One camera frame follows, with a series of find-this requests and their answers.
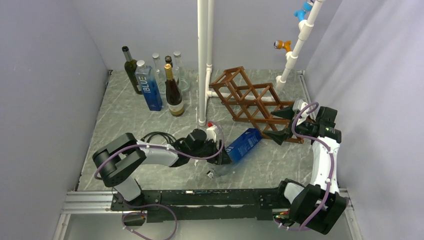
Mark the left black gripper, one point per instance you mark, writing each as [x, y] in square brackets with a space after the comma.
[223, 158]

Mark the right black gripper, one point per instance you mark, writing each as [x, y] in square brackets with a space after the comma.
[279, 136]

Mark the clear blue-label bottle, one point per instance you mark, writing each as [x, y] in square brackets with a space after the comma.
[146, 80]
[237, 150]

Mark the brown wooden wine rack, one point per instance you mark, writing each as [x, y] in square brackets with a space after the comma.
[250, 103]

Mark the brown bottle gold foil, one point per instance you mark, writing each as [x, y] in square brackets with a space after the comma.
[173, 93]

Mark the clear bottle dark label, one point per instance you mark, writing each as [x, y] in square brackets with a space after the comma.
[183, 82]

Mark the clear bottle with cork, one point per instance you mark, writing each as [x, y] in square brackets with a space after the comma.
[159, 73]

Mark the small dark bottle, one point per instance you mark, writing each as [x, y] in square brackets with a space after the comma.
[169, 61]

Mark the dark green wine bottle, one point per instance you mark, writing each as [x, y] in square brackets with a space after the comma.
[130, 67]

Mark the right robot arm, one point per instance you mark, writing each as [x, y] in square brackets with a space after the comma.
[318, 205]

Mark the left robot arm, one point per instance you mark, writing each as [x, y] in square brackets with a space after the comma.
[117, 161]

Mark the orange pipe valve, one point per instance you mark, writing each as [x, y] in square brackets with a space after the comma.
[286, 45]

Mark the white angled pvc pipe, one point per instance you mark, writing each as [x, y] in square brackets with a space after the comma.
[305, 28]

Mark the blue pipe valve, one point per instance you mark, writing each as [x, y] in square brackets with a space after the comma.
[306, 8]

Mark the white vertical pvc pipe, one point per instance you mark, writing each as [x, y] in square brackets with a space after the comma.
[205, 31]

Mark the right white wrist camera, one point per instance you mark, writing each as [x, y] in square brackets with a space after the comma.
[298, 106]

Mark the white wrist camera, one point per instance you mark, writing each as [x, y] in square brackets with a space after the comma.
[298, 106]
[214, 132]

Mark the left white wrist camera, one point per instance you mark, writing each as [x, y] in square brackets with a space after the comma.
[214, 132]

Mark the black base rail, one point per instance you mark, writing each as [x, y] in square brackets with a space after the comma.
[205, 204]

